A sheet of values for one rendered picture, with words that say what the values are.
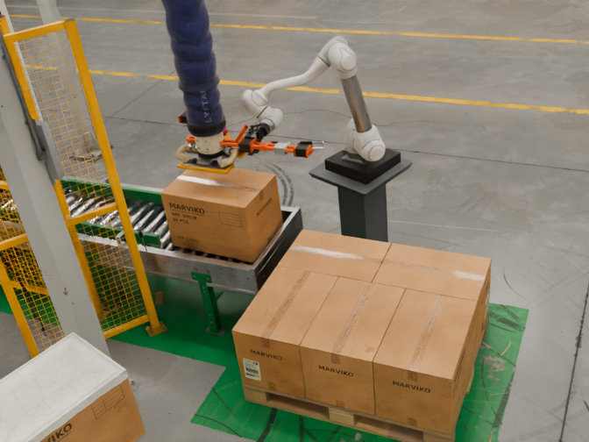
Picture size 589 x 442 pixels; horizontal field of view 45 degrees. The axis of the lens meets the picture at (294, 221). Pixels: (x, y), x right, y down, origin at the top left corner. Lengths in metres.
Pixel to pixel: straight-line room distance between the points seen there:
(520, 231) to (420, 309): 1.75
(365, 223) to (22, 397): 2.58
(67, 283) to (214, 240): 0.96
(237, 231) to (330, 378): 1.06
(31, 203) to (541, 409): 2.87
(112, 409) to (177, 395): 1.25
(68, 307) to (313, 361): 1.34
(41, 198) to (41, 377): 0.92
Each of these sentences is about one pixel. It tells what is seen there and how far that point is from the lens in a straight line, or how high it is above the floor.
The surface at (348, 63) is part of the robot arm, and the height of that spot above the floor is 1.59.
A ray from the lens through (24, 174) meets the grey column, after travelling 3.64.
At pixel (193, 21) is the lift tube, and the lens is 3.96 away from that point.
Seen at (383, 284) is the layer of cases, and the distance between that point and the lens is 4.13.
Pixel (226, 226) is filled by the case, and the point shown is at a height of 0.79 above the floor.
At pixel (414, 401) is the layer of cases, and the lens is 3.78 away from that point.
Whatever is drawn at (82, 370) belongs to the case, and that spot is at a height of 1.02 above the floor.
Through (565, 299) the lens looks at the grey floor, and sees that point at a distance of 4.96.
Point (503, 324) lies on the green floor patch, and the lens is 4.71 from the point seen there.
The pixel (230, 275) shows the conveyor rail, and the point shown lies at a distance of 4.36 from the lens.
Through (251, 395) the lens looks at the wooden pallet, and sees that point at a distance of 4.26.
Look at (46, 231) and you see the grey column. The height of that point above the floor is 1.25.
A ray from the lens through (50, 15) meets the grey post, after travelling 6.89.
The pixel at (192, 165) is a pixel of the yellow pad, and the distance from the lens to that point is 4.32.
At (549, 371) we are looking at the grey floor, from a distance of 4.46.
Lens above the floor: 3.13
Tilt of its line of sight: 33 degrees down
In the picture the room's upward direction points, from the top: 7 degrees counter-clockwise
